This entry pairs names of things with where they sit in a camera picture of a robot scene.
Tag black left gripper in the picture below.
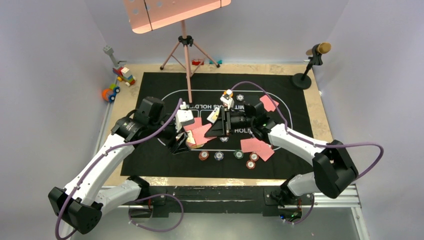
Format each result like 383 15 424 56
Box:
148 115 191 153

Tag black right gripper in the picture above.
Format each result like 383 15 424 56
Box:
205 107 255 138

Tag face-up community card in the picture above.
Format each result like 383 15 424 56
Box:
206 107 221 124

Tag lone blue chip mid-table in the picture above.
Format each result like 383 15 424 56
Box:
220 137 229 143

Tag red-backed playing card deck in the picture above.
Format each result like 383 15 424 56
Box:
191 123 217 145

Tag red poker chip stack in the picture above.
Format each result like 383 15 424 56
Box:
198 150 210 161

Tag blue chips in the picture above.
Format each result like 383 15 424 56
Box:
236 94 245 102

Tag blue poker chip stack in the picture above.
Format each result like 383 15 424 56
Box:
214 151 224 161

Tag red chips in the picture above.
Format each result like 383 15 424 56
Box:
246 144 273 169

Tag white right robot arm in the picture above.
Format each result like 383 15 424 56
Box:
204 89 359 204

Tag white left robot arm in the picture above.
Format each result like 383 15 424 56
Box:
48 96 195 239

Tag red playing card box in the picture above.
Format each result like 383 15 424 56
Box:
185 130 204 150

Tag green poker chip stack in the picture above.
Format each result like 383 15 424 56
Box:
233 149 244 159

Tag black poker table mat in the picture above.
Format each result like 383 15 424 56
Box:
120 72 313 179

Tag small teal toy block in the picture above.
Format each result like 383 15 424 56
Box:
209 60 223 65

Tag small red toy block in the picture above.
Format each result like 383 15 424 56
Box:
191 58 205 66

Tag colourful toy block train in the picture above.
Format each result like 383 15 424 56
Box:
112 66 136 87

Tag orange blue toy wheel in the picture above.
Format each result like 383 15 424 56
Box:
101 84 120 103

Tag gold microphone on stand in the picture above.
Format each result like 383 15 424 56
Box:
290 42 332 90

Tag grey toy block tower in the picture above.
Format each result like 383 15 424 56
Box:
103 45 120 68

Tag pink music stand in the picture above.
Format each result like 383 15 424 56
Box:
123 0 232 103

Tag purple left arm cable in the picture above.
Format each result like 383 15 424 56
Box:
54 97 185 240

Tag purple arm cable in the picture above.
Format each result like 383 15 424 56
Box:
54 97 185 240
230 81 385 225

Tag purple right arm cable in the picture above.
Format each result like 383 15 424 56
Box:
230 81 385 225

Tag aluminium mounting rail frame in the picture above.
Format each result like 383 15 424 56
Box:
62 182 360 234

